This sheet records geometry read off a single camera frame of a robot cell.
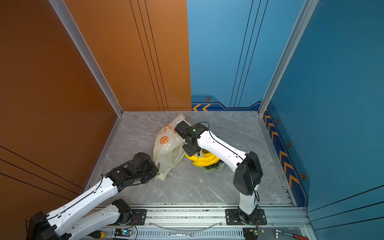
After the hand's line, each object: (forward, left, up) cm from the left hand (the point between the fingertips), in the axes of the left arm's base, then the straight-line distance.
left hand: (161, 168), depth 80 cm
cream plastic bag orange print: (+11, -2, +3) cm, 12 cm away
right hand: (+9, -16, +5) cm, 19 cm away
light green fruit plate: (+4, -33, -5) cm, 33 cm away
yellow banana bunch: (+4, -25, +3) cm, 26 cm away
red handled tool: (-29, -69, -9) cm, 75 cm away
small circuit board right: (-27, -47, -11) cm, 55 cm away
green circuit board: (-27, +16, -11) cm, 34 cm away
